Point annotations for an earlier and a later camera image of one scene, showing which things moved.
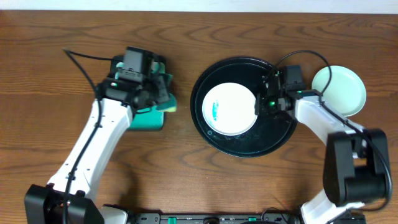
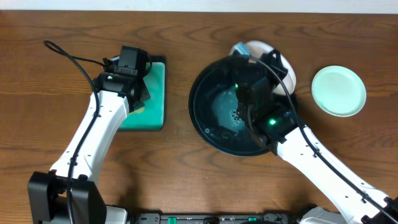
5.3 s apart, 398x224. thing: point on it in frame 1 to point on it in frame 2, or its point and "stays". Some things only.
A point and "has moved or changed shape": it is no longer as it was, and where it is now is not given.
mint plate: x=346 y=92 stays
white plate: x=229 y=109 to x=257 y=49
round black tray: x=268 y=132 stays
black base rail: x=201 y=218 stays
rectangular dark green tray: x=152 y=119 stays
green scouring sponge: x=170 y=105 has moved or changed shape
